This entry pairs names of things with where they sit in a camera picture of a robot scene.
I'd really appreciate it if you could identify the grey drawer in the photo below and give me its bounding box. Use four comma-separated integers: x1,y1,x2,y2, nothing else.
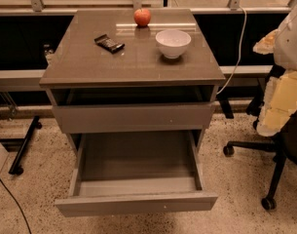
56,131,217,216
52,88,216,135

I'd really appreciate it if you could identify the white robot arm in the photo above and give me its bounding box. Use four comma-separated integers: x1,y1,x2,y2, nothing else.
253,4,297,137

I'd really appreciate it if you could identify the grey drawer cabinet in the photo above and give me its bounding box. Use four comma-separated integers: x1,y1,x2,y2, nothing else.
40,9,224,149

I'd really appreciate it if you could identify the grey top drawer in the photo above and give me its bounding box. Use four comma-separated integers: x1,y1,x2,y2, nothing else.
52,88,216,135

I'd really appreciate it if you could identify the black office chair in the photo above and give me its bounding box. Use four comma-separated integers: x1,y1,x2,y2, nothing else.
223,64,297,212

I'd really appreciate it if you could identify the white bowl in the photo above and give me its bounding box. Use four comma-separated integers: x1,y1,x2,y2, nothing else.
155,29,191,59

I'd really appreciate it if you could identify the red apple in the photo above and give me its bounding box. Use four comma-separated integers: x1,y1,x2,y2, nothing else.
133,9,151,27

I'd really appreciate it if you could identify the black snack bar wrapper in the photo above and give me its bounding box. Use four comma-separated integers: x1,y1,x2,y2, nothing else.
94,34,125,54

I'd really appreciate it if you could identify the black stand leg with wheels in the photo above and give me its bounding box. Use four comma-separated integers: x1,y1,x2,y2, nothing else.
9,116,42,176

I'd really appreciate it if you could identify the white cable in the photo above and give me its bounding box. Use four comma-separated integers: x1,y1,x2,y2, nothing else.
215,7,248,97

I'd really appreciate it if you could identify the black floor cable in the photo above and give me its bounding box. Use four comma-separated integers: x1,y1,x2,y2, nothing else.
0,168,33,234

